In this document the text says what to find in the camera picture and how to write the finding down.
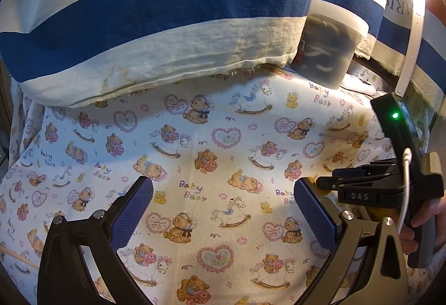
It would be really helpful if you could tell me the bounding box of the person's right hand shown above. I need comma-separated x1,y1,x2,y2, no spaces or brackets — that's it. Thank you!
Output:
399,201,446,255

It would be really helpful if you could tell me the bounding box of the small yellow fruit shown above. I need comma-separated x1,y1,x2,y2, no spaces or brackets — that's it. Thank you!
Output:
314,179,331,196

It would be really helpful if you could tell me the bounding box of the striped blanket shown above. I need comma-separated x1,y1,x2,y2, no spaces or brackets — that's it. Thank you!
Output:
0,0,446,108

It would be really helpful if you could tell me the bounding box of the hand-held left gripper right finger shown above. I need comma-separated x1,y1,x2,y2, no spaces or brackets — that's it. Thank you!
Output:
294,177,410,305

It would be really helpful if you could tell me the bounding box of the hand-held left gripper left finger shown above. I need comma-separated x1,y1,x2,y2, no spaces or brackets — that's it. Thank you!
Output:
37,176,154,305

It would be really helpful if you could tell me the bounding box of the thin wooden stick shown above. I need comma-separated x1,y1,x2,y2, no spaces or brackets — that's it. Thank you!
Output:
0,245,40,271

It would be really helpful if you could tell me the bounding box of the clear plastic container with lid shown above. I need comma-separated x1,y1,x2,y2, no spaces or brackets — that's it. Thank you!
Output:
292,0,369,89

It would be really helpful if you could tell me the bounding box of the bear printed tablecloth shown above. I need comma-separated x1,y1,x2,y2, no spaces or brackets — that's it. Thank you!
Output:
0,63,446,305

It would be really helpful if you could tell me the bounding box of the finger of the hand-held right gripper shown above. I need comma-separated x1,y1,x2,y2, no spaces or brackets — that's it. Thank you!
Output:
332,158,408,177
316,174,408,207

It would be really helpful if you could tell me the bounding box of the white cable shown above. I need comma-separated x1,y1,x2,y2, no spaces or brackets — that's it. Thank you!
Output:
398,148,414,233

